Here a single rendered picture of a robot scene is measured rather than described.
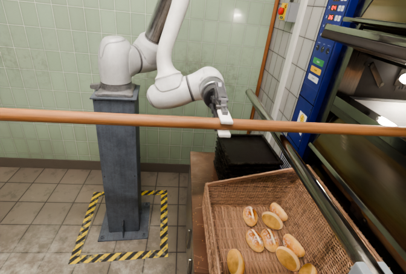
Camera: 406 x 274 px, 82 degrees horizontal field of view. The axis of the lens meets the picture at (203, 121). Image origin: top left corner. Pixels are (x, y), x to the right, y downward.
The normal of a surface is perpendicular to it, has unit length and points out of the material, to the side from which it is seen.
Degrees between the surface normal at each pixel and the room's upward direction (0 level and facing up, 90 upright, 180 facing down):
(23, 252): 0
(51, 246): 0
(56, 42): 90
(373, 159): 70
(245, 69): 90
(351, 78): 90
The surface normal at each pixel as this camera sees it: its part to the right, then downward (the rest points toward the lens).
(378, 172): -0.90, -0.36
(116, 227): 0.14, 0.47
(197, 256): 0.10, -0.88
